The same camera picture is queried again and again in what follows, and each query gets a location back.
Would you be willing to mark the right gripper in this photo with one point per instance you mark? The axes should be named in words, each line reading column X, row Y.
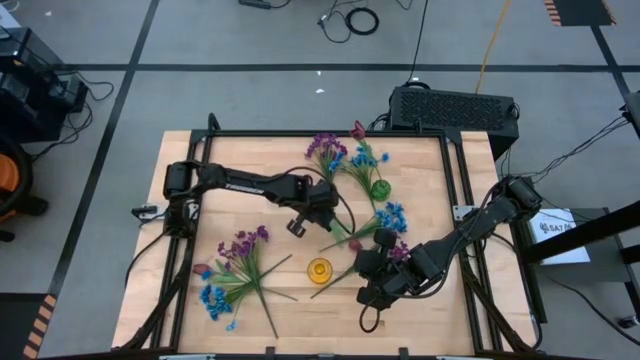
column 410, row 270

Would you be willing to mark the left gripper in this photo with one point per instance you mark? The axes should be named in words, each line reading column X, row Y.
column 317, row 197

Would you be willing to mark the red artificial tulip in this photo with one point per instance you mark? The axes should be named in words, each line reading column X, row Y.
column 358, row 131
column 355, row 245

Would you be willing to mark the purple artificial flower bunch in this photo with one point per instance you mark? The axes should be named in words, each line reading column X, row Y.
column 327, row 145
column 243, row 247
column 400, row 251

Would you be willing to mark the blue artificial flower bunch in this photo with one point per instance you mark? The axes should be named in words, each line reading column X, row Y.
column 364, row 161
column 392, row 218

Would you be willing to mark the green flower stems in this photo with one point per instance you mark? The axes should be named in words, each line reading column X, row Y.
column 202, row 270
column 215, row 300

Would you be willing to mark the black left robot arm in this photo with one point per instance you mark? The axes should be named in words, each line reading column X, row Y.
column 240, row 185

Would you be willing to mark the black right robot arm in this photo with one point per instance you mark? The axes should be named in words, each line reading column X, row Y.
column 475, row 230

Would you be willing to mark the yellow glass vase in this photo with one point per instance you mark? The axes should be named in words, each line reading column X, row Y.
column 320, row 271

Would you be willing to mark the green glass vase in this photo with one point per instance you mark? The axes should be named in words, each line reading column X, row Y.
column 381, row 190

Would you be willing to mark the black computer case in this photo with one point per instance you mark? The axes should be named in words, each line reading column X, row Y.
column 450, row 112

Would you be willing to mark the white paper sign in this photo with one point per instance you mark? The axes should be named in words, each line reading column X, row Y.
column 560, row 240

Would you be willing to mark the black metal beam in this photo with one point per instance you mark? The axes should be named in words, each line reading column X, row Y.
column 590, row 232

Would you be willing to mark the black power strip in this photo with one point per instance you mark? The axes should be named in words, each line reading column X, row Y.
column 255, row 3

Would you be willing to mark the black power adapter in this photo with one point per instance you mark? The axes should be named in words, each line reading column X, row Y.
column 627, row 322

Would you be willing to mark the black monitor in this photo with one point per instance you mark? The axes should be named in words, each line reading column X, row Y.
column 634, row 112

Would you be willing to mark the black equipment stack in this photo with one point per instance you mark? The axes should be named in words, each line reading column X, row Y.
column 30, row 100

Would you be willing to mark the orange and black machine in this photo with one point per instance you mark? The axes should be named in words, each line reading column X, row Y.
column 7, row 175

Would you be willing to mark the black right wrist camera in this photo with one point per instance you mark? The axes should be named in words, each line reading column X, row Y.
column 375, row 297

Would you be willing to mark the black table frame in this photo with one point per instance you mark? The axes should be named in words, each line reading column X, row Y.
column 275, row 133

